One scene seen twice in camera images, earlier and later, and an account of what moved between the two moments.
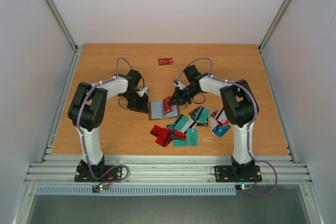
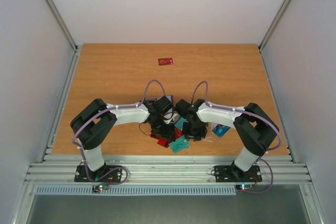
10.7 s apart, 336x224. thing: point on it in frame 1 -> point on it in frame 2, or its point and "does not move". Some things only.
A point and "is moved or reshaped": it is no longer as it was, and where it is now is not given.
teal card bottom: (182, 123) does not move
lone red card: (165, 61) does not move
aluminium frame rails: (60, 168) does not move
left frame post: (55, 11) does not move
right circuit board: (244, 187) does not move
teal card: (191, 138) is moved or reshaped
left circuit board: (100, 188) does not move
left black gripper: (141, 107) -> (166, 135)
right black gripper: (182, 94) -> (194, 134)
